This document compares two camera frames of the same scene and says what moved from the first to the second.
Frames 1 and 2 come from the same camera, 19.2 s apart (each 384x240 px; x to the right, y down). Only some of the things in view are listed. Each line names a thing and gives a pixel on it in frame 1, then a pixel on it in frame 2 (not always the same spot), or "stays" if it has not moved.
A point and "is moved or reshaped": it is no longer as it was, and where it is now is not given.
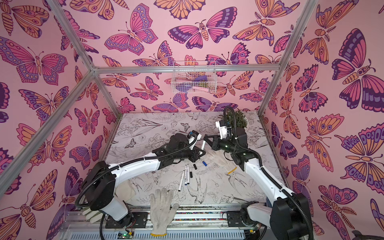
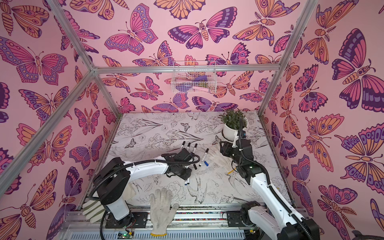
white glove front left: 91,213 stays
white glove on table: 220,158 stays
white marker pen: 182,178 -> 201,161
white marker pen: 203,144 is moved or reshaped
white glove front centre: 162,211 stays
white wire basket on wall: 194,77 stays
